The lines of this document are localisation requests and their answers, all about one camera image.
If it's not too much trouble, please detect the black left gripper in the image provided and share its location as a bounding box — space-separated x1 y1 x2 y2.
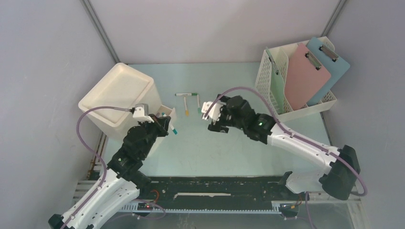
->
138 114 170 158

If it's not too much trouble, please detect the white marker teal tip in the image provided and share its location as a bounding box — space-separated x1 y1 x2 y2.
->
161 113 178 135

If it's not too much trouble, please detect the white marker yellow cap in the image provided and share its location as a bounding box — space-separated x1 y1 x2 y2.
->
183 96 189 116

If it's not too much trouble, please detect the white marker green tip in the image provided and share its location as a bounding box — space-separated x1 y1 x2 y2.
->
196 94 202 114

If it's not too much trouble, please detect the white drawer cabinet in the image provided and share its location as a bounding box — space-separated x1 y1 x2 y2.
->
78 63 177 160

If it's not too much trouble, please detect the green clipboard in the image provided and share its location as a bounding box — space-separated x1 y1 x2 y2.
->
266 47 284 114

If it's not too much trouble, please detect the pink clipboard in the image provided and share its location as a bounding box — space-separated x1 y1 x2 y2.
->
284 43 330 110

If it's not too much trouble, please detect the blue clipboard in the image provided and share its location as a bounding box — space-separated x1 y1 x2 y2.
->
306 37 350 106

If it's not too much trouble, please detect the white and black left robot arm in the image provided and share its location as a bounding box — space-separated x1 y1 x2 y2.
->
48 114 171 229

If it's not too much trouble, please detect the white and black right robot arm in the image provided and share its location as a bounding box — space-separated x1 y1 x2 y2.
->
202 96 361 200

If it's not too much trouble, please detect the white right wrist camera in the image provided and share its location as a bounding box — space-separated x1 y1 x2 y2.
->
201 101 223 121

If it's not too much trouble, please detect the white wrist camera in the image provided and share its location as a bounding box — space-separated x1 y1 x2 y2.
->
131 104 154 123
201 101 223 121

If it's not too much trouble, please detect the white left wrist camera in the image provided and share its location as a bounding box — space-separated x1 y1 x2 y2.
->
131 104 154 123

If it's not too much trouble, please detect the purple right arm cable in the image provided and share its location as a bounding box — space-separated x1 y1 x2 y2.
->
209 87 368 229

